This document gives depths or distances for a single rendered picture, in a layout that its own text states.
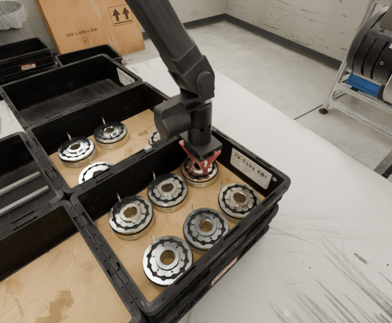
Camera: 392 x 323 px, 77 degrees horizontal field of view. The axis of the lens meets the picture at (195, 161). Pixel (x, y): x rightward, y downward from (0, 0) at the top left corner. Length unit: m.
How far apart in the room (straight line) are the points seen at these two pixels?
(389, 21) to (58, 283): 0.85
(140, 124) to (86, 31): 2.62
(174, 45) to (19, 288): 0.56
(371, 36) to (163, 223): 0.62
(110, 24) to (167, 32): 3.03
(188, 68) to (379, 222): 0.72
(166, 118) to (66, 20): 2.94
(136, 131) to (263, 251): 0.54
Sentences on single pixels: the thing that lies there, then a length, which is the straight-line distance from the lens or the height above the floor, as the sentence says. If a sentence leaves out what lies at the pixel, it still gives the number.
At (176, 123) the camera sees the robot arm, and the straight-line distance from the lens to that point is 0.49.
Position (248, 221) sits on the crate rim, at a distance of 0.50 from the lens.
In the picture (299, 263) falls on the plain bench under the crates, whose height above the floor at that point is 0.70.
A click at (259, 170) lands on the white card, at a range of 0.62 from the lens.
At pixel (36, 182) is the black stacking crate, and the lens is 0.81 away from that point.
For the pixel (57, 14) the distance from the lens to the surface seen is 3.36.
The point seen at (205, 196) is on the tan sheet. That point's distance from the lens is 0.65.
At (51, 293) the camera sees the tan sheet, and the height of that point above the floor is 0.83.
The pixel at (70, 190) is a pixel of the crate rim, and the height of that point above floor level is 0.93.
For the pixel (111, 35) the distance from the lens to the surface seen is 3.48.
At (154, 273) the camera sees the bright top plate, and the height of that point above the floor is 0.86.
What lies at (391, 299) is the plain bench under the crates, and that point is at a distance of 0.83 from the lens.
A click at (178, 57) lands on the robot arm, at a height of 1.17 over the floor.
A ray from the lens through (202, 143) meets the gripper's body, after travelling 0.57.
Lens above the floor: 1.36
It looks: 47 degrees down
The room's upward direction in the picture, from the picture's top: straight up
